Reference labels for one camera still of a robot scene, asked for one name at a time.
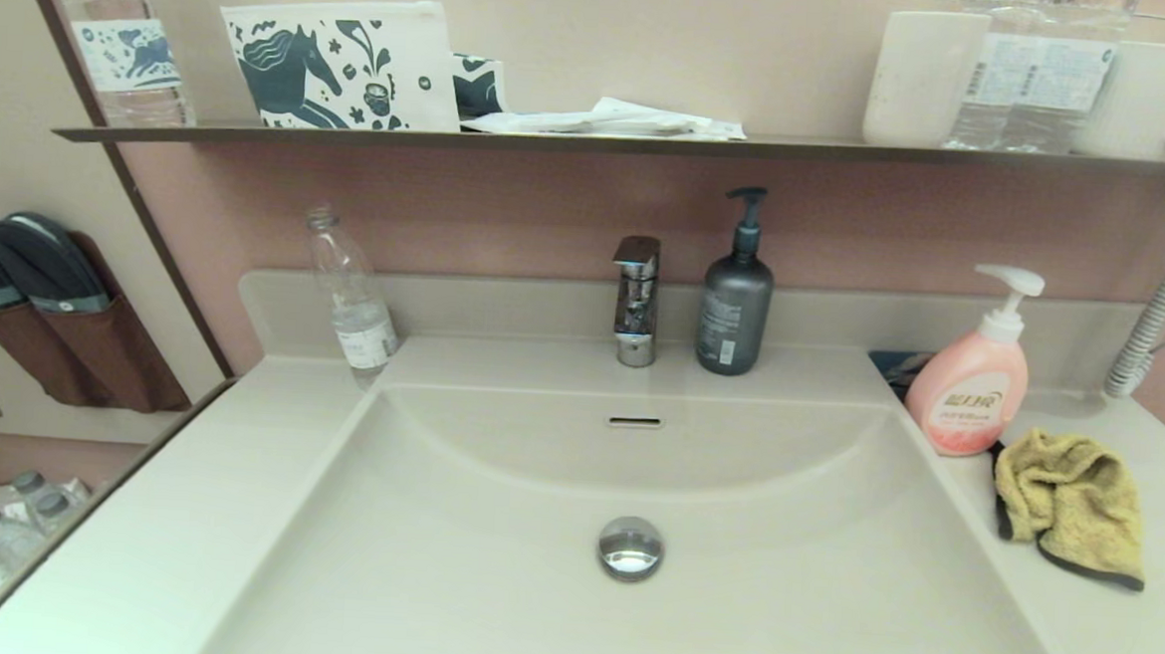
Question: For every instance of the chrome faucet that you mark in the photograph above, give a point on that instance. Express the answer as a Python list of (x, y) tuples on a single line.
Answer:
[(636, 310)]

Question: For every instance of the yellow cloth with dark trim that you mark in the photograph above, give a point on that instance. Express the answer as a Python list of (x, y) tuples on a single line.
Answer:
[(1072, 502)]

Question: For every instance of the white sink basin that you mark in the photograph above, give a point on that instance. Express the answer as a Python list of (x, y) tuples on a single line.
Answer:
[(490, 561)]

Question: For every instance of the dark grey pump bottle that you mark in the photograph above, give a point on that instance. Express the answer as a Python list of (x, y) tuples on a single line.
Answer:
[(735, 315)]

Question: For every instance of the white plastic amenity packets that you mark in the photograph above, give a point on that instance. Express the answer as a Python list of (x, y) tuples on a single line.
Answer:
[(613, 119)]

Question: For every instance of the empty clear plastic bottle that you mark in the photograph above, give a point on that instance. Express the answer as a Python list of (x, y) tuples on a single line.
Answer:
[(358, 325)]

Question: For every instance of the chrome drain stopper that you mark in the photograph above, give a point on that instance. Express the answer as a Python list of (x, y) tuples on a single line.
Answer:
[(631, 549)]

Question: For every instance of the small dark patterned pouch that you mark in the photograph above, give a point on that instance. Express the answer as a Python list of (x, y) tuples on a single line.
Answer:
[(480, 87)]

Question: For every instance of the white horse print pouch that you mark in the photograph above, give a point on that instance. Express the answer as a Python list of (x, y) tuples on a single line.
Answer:
[(407, 59)]

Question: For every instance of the pink soap pump bottle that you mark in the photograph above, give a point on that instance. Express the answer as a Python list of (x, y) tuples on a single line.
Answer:
[(968, 397)]

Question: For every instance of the clear water bottle white label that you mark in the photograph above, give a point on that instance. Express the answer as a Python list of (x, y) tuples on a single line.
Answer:
[(1074, 84), (994, 79)]

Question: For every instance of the slippers in brown holder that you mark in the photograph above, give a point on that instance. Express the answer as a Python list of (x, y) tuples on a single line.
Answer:
[(92, 361)]

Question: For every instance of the water bottle horse label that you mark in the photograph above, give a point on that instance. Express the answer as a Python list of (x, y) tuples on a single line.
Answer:
[(123, 54)]

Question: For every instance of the metal wall shelf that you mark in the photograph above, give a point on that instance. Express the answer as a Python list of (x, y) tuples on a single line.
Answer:
[(552, 143)]

